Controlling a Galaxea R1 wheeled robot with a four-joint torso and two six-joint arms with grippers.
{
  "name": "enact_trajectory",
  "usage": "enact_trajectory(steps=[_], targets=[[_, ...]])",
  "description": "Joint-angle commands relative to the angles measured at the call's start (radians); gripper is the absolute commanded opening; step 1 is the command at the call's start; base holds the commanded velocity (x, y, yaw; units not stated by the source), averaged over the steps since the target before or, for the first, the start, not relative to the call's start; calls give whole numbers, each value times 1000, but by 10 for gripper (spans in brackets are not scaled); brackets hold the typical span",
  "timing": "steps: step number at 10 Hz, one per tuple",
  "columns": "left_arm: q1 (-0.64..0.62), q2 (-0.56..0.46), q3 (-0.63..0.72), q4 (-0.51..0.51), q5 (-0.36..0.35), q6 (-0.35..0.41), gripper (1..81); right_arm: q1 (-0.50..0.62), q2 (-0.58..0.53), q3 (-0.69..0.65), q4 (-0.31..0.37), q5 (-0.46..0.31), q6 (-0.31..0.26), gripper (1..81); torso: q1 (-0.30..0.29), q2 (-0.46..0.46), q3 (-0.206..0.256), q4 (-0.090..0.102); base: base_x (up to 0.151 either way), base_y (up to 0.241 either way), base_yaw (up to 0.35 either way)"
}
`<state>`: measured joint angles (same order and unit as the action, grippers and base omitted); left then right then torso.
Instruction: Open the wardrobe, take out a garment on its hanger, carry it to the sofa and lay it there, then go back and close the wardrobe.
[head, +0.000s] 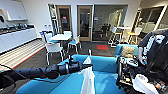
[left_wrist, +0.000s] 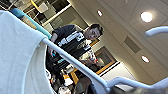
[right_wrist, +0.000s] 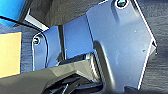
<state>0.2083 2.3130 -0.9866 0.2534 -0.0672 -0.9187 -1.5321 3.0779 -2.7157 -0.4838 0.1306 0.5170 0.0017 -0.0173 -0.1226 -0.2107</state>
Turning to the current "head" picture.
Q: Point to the blue sofa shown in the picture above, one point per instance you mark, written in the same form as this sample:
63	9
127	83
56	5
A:
106	66

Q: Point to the white round table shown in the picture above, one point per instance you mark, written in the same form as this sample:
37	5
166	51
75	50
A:
60	36

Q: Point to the wooden glass door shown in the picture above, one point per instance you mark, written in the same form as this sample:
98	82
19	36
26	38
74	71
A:
64	20
85	23

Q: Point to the white chair teal seat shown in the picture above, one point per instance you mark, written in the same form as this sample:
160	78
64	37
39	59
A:
75	42

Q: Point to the white rounded device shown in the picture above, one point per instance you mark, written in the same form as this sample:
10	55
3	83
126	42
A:
143	83

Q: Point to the black equipment cart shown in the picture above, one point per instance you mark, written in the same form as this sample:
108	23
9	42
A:
128	73

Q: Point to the beige patterned pillow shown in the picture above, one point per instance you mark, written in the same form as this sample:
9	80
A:
128	51

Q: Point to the white wall cabinets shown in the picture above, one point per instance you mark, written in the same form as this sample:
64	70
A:
13	10

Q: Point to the white high table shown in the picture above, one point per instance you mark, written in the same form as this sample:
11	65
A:
125	28

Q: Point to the blue waste bin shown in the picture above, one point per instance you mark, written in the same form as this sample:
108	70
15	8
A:
42	36

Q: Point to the white t-shirt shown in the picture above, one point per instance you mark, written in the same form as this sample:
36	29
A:
88	80

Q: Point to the yellow bar stool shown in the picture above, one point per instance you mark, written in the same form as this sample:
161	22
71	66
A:
135	36

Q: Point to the person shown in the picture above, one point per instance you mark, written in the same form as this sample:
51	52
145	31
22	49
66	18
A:
153	50

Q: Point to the white kitchen counter cabinets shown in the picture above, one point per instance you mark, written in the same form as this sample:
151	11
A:
16	40

